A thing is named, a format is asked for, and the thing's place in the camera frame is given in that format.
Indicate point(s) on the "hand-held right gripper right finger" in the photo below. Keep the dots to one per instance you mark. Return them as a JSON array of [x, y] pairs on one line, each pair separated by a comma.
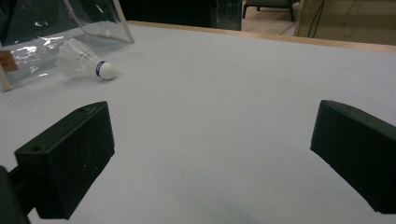
[[358, 149]]

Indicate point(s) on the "white shuttlecock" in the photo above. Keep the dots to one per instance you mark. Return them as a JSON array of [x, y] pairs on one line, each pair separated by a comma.
[[81, 63]]

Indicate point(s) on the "dark cabinet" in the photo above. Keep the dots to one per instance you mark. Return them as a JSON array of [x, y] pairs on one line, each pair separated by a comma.
[[180, 12]]

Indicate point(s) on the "dark bench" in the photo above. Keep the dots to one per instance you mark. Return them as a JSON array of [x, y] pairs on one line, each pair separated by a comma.
[[269, 6]]

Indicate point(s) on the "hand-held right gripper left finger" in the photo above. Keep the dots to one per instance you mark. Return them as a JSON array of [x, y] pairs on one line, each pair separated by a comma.
[[68, 161]]

